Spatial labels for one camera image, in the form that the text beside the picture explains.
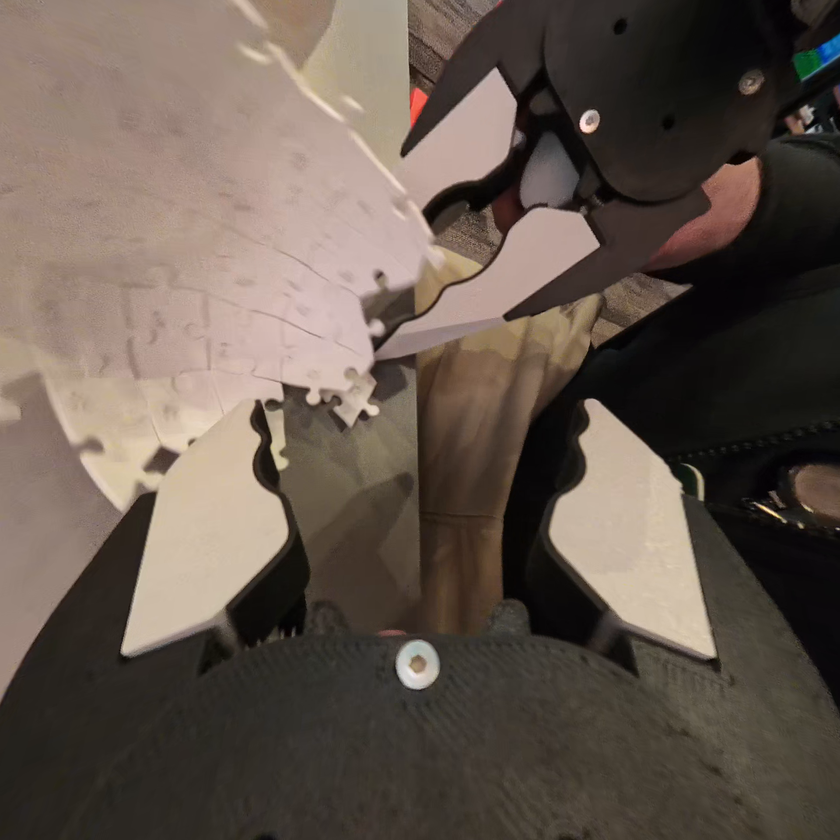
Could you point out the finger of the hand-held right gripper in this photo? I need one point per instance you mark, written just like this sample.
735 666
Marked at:
459 138
525 269

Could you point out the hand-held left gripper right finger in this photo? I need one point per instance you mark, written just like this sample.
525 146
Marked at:
630 538

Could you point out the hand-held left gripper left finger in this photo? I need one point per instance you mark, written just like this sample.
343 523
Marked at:
210 538

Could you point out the white puzzle piece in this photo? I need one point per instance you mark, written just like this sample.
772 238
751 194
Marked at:
354 397

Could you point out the white partly built puzzle ball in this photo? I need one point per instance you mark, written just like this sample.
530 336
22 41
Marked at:
164 197

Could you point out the person's right forearm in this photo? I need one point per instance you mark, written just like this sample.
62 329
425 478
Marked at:
787 249

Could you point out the person's right hand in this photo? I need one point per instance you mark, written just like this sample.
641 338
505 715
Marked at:
722 210

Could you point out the small red object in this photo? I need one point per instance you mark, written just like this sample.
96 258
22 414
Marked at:
417 108

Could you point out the person's dark jacket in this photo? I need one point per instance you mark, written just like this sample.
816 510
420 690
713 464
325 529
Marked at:
656 407

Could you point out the green and blue packet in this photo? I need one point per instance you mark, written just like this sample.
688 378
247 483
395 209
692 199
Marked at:
814 62

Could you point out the person's beige trouser leg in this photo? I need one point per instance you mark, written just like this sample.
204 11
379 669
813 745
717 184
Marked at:
472 426

